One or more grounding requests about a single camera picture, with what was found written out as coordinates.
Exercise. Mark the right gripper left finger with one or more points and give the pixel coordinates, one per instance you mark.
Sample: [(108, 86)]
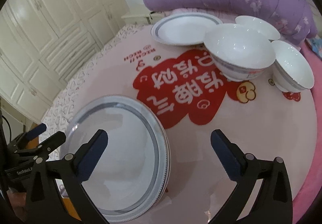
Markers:
[(89, 155)]

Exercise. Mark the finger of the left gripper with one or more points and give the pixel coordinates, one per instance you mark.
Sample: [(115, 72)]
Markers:
[(23, 139), (47, 144)]

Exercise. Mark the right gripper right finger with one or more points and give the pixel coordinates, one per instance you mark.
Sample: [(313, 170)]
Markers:
[(227, 152)]

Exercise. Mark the white blue-rimmed plate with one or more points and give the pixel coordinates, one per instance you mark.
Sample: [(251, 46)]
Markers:
[(133, 171), (184, 29)]

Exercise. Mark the large white bowl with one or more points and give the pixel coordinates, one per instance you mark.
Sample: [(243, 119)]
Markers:
[(240, 53)]

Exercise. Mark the heart pattern bed sheet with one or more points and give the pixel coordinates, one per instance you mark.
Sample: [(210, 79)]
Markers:
[(60, 114)]

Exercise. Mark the pink printed table cloth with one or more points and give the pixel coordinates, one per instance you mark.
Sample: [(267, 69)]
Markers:
[(191, 99)]

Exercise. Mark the cream wardrobe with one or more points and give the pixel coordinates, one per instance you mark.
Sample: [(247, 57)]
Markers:
[(45, 42)]

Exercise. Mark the blue cartoon pillow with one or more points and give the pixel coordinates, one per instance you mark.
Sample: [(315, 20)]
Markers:
[(316, 46)]

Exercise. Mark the light pink folded blanket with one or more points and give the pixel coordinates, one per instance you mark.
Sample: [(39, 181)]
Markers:
[(225, 17)]

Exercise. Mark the cream nightstand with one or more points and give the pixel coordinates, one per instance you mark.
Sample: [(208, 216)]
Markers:
[(145, 18)]

